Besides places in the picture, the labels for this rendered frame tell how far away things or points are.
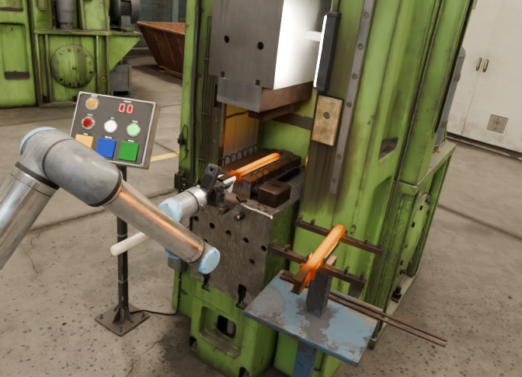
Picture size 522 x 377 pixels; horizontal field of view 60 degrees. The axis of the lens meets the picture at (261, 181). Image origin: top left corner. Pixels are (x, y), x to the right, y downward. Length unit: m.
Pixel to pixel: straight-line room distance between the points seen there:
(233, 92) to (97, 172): 0.76
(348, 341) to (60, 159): 1.00
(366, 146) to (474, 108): 5.21
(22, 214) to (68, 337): 1.40
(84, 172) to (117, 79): 5.91
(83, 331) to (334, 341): 1.45
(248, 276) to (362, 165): 0.64
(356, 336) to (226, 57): 1.07
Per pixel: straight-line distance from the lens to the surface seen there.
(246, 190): 1.79
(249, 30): 1.67
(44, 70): 6.32
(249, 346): 2.09
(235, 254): 1.87
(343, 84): 1.66
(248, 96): 1.69
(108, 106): 2.04
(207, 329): 2.28
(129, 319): 2.56
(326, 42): 1.64
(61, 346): 2.51
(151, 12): 10.84
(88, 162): 1.12
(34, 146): 1.22
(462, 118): 6.90
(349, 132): 1.68
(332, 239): 1.47
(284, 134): 2.20
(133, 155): 1.94
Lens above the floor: 1.69
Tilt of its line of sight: 23 degrees down
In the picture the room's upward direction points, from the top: 7 degrees clockwise
